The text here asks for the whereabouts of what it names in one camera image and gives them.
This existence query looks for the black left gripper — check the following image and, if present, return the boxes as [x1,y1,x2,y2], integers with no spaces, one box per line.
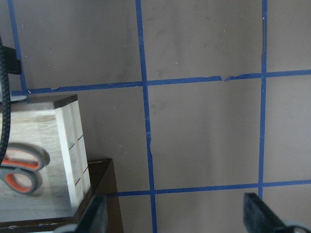
[2,46,22,75]

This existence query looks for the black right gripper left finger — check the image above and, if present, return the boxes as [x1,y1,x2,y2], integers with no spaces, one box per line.
[55,195,108,233]

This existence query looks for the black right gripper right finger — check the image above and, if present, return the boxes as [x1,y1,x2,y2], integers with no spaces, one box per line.
[243,193,311,233]

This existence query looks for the wooden drawer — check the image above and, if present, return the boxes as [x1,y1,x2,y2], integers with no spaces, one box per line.
[0,95,90,222]

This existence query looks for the grey orange scissors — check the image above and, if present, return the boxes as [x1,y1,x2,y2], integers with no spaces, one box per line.
[0,143,50,195]

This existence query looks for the dark brown drawer cabinet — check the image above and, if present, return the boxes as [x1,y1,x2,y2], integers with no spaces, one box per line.
[0,159,124,233]

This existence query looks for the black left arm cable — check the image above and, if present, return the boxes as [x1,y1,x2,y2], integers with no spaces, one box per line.
[0,33,12,168]

